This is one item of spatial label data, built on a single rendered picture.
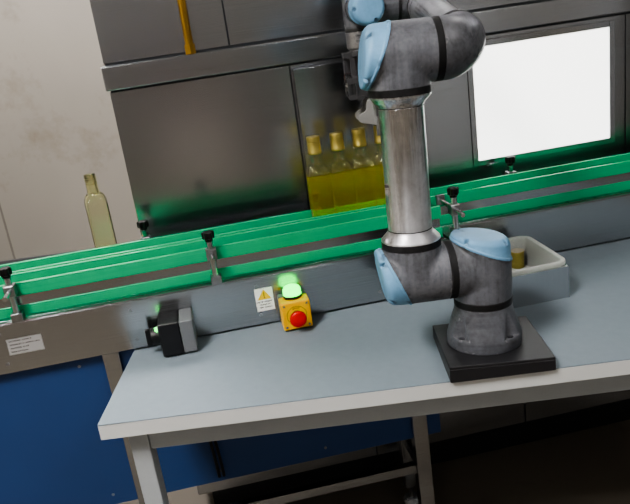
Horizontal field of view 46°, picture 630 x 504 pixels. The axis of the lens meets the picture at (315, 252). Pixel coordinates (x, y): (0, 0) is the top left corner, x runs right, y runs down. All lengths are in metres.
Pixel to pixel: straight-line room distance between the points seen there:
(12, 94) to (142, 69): 3.30
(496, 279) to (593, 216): 0.71
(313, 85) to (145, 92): 0.43
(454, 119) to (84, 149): 3.42
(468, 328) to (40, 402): 1.04
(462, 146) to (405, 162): 0.75
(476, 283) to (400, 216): 0.20
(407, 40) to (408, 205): 0.30
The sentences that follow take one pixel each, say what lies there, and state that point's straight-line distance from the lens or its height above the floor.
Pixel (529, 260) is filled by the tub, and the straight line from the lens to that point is 1.96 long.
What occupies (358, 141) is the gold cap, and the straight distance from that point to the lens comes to 1.89.
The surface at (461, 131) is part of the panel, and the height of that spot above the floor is 1.09.
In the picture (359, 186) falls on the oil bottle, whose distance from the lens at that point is 1.89.
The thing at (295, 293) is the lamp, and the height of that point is 0.84.
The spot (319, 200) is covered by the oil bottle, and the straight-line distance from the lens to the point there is 1.88.
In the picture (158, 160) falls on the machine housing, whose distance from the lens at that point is 2.01.
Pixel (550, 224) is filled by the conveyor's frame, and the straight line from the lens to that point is 2.07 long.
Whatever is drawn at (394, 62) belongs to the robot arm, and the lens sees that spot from 1.34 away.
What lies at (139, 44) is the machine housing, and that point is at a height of 1.44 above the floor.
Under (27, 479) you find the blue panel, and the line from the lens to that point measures 2.06.
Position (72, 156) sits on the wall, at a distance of 5.16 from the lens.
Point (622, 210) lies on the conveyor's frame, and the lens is 2.17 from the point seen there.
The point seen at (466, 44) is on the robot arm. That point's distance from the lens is 1.38.
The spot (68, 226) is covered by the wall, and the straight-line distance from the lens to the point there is 5.30.
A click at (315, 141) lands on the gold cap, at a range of 1.86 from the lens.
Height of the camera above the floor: 1.48
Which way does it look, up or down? 19 degrees down
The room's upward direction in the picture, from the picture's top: 8 degrees counter-clockwise
